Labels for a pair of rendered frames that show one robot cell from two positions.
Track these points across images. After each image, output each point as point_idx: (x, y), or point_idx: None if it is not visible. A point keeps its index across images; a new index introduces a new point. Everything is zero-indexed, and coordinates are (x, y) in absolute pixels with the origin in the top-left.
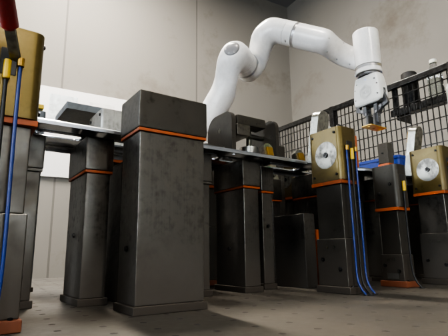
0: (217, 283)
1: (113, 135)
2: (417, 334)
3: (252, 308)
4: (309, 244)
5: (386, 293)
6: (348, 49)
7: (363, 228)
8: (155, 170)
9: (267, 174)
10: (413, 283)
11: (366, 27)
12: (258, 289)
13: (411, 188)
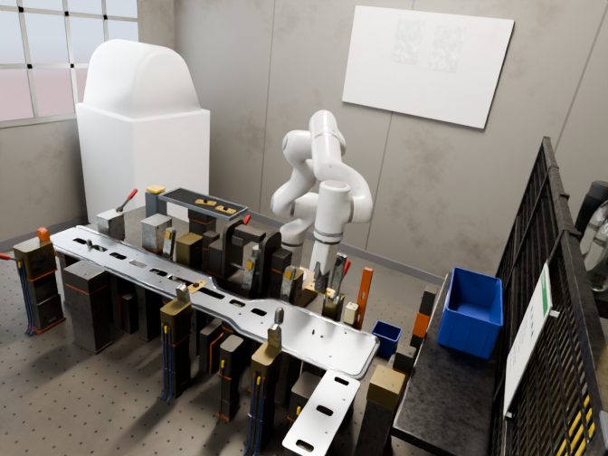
0: None
1: (105, 259)
2: (33, 419)
3: (99, 366)
4: (202, 349)
5: (177, 406)
6: (353, 184)
7: (171, 369)
8: (73, 300)
9: None
10: (223, 417)
11: (321, 185)
12: None
13: None
